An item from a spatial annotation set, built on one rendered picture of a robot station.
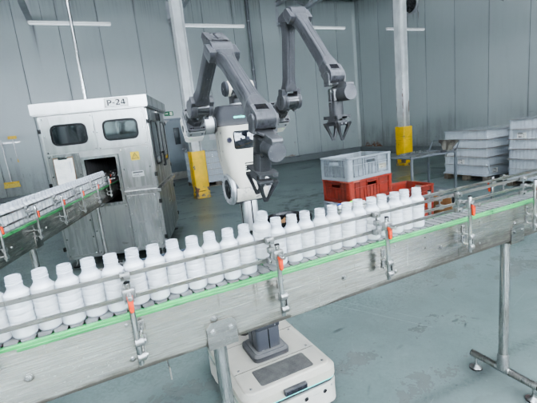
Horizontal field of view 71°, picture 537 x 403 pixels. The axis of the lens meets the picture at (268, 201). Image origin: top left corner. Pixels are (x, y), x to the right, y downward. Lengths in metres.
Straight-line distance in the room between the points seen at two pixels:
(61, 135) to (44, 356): 4.01
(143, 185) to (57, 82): 8.77
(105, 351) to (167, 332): 0.17
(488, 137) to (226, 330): 7.44
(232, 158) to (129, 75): 11.68
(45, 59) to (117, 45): 2.08
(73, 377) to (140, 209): 3.78
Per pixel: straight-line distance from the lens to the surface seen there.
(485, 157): 8.29
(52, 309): 1.19
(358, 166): 3.69
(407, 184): 4.87
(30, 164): 13.22
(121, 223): 4.98
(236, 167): 1.81
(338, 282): 1.42
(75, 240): 5.18
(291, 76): 1.86
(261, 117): 1.09
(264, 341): 2.15
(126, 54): 13.50
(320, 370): 2.10
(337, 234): 1.40
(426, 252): 1.69
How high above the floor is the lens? 1.47
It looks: 11 degrees down
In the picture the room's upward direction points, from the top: 6 degrees counter-clockwise
